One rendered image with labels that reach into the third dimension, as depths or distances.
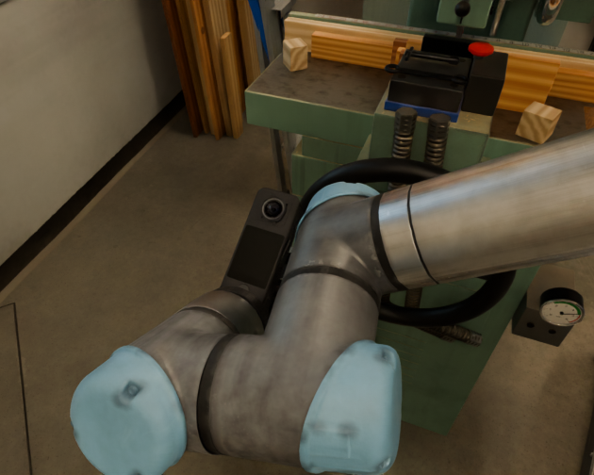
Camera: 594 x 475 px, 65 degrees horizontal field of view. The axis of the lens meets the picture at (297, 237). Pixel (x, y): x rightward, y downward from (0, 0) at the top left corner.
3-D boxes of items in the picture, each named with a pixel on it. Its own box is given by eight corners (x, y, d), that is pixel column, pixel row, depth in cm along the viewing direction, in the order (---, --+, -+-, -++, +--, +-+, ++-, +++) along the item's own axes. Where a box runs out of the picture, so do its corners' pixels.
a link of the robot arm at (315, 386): (401, 272, 30) (243, 269, 33) (384, 449, 22) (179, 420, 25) (408, 344, 35) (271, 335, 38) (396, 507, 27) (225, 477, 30)
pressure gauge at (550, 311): (529, 326, 77) (548, 295, 72) (529, 308, 80) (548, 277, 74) (569, 337, 76) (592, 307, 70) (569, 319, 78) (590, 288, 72)
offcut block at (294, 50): (307, 69, 80) (307, 45, 77) (290, 72, 79) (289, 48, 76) (299, 60, 82) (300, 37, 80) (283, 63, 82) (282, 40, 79)
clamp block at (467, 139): (363, 170, 65) (371, 111, 58) (386, 122, 74) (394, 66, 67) (473, 194, 61) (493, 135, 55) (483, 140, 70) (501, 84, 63)
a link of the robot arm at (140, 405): (188, 509, 26) (67, 483, 29) (261, 401, 36) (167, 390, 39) (170, 381, 24) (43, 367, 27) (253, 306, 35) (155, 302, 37)
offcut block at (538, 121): (524, 124, 67) (534, 100, 65) (552, 135, 65) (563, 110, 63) (514, 134, 66) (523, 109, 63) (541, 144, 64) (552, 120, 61)
